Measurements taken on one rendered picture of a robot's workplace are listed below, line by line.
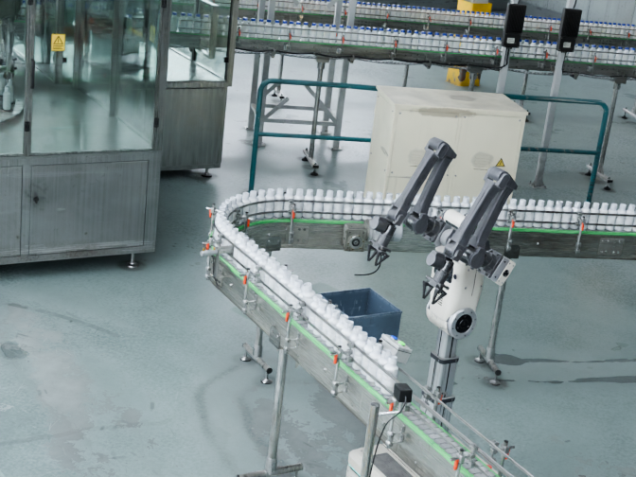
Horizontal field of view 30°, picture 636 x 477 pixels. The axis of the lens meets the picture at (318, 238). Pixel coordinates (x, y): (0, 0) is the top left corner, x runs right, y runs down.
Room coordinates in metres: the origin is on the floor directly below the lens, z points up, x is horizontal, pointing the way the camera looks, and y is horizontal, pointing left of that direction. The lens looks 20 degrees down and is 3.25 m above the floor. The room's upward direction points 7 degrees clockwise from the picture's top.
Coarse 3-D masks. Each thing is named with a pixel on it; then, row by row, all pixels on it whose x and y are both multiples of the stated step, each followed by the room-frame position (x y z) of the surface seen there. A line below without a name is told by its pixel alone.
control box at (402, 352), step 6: (384, 336) 4.75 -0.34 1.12; (390, 336) 4.76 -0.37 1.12; (384, 342) 4.74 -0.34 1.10; (390, 342) 4.71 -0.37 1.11; (396, 342) 4.71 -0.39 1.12; (384, 348) 4.72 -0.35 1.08; (390, 348) 4.69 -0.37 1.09; (396, 348) 4.67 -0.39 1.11; (402, 348) 4.67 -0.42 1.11; (408, 348) 4.69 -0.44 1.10; (396, 354) 4.65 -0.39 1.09; (402, 354) 4.67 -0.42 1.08; (408, 354) 4.69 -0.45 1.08; (402, 360) 4.67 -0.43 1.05
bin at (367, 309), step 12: (336, 300) 5.62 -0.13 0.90; (348, 300) 5.66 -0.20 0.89; (360, 300) 5.70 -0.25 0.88; (372, 300) 5.69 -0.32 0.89; (384, 300) 5.59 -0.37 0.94; (348, 312) 5.66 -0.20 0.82; (360, 312) 5.70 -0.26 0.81; (372, 312) 5.67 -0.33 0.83; (384, 312) 5.58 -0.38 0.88; (396, 312) 5.44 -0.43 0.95; (360, 324) 5.34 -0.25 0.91; (372, 324) 5.38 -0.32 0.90; (384, 324) 5.42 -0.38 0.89; (396, 324) 5.45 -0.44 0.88; (372, 336) 5.38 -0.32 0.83; (396, 336) 5.46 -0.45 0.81
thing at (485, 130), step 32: (384, 96) 9.28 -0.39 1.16; (416, 96) 9.34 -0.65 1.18; (448, 96) 9.48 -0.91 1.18; (480, 96) 9.62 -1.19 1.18; (384, 128) 9.20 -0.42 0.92; (416, 128) 9.04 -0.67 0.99; (448, 128) 9.10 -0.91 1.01; (480, 128) 9.16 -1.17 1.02; (512, 128) 9.22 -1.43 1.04; (384, 160) 9.08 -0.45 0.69; (416, 160) 9.04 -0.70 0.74; (480, 160) 9.16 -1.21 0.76; (512, 160) 9.23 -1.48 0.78; (384, 192) 8.99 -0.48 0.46; (448, 192) 9.11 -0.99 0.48; (512, 192) 9.24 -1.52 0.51
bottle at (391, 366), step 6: (390, 360) 4.44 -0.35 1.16; (396, 360) 4.44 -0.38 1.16; (384, 366) 4.45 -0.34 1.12; (390, 366) 4.44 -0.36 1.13; (396, 366) 4.44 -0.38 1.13; (390, 372) 4.43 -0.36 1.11; (396, 372) 4.43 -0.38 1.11; (384, 378) 4.44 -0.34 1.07; (390, 378) 4.43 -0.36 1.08; (396, 378) 4.44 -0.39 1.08; (384, 384) 4.43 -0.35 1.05; (390, 384) 4.43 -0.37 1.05; (384, 390) 4.43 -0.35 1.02
